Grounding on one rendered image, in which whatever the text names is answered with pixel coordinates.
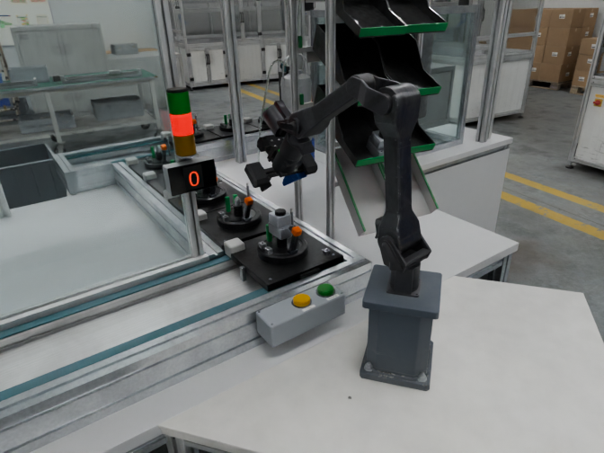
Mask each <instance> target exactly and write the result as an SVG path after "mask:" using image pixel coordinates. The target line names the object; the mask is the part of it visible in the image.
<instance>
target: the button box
mask: <svg viewBox="0 0 604 453"><path fill-rule="evenodd" d="M326 283H327V284H330V285H332V286H333V294H332V295H330V296H321V295H319V294H318V293H317V287H318V286H316V287H314V288H311V289H309V290H306V291H304V292H302V293H299V294H307V295H308V296H310V303H309V305H307V306H296V305H294V303H293V297H294V296H293V297H291V298H287V299H285V300H282V301H280V302H279V303H276V304H274V305H272V306H268V307H265V308H264V309H262V310H259V311H257V312H256V322H257V332H258V333H259V335H260V336H261V337H262V338H263V339H264V340H265V341H266V342H267V343H268V344H269V345H270V346H271V347H272V348H274V347H276V346H278V345H280V344H282V343H284V342H286V341H288V340H290V339H293V338H295V337H297V336H299V335H300V334H302V333H305V332H307V331H309V330H311V329H313V328H316V327H317V326H319V325H321V324H324V323H326V322H328V321H330V320H332V319H334V318H336V317H338V316H340V315H343V314H345V293H343V292H342V291H340V290H339V289H338V288H336V287H335V286H334V285H333V284H331V283H330V282H328V281H327V282H326Z"/></svg>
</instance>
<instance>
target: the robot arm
mask: <svg viewBox="0 0 604 453"><path fill-rule="evenodd" d="M356 102H360V104H361V105H362V106H363V107H364V108H366V109H368V110H370V111H373V114H374V120H375V123H376V125H377V127H378V129H379V131H380V132H381V134H382V136H383V139H384V164H385V191H386V212H385V214H384V216H382V217H380V218H377V219H376V222H375V226H376V236H375V238H376V239H377V243H378V246H379V248H380V252H381V255H382V259H383V263H384V264H385V265H386V266H388V268H389V270H391V274H390V277H389V280H388V283H387V287H386V293H389V294H395V295H401V296H407V297H413V298H418V297H419V295H420V289H421V283H422V280H421V279H419V278H420V268H421V261H422V260H424V259H427V258H428V257H429V256H430V254H431V248H430V247H429V246H428V244H427V242H426V241H425V239H424V238H423V236H422V234H421V229H420V222H419V219H418V218H417V217H416V215H415V214H414V212H413V209H412V158H411V135H412V132H413V128H414V126H415V124H416V122H417V120H418V118H419V112H420V106H421V94H420V91H419V90H417V88H416V87H415V86H414V85H413V84H411V83H402V84H401V83H399V82H397V81H393V80H388V79H385V78H381V77H377V76H375V75H372V74H370V73H365V74H359V75H353V76H351V77H350V78H349V79H348V80H347V82H345V83H344V84H342V85H341V86H340V87H338V88H337V89H335V90H334V91H333V92H331V93H330V94H328V95H327V96H326V97H324V98H323V100H321V101H320V102H318V103H317V104H316V105H314V106H311V107H308V108H305V109H303V110H300V111H296V112H294V113H292V114H291V113H290V111H289V110H288V108H287V107H286V105H285V103H284V101H282V100H279V101H275V103H274V104H273V105H272V106H270V107H269V108H268V109H267V110H266V111H264V112H263V114H262V118H263V119H264V121H265V122H266V123H267V125H268V126H269V128H270V129H271V131H272V133H273V134H274V135H269V136H264V137H261V138H259V139H258V141H257V147H258V148H259V150H260V151H261V152H264V151H265V152H266V153H267V154H268V157H267V159H268V161H269V162H270V161H271V162H272V167H271V168H267V169H264V168H263V167H262V165H261V163H260V162H255V163H251V164H247V165H246V166H245V169H244V171H245V173H246V174H247V176H248V178H249V180H250V182H251V184H252V186H253V187H254V188H258V187H260V189H261V191H262V192H263V191H266V190H267V189H268V188H270V187H271V182H270V180H271V178H272V177H276V176H279V177H284V176H285V177H284V179H283V182H282V184H283V186H286V185H288V184H290V183H293V182H295V181H297V180H300V179H302V178H305V177H307V175H308V174H311V173H316V171H317V169H318V167H317V163H316V162H315V159H314V158H313V157H312V155H311V153H313V152H315V148H314V146H313V145H312V141H310V139H309V137H311V136H314V135H317V134H321V133H322V132H323V131H324V130H325V129H326V128H327V127H328V126H329V124H330V120H331V119H333V118H334V117H335V116H337V115H338V114H340V113H341V112H343V111H345V110H346V109H348V108H349V107H351V106H352V105H353V104H354V103H356ZM283 138H284V139H283Z"/></svg>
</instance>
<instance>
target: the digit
mask: <svg viewBox="0 0 604 453"><path fill-rule="evenodd" d="M183 176H184V181H185V188H186V191H190V190H194V189H198V188H201V187H204V182H203V176H202V169H201V164H197V165H194V166H189V167H185V168H183Z"/></svg>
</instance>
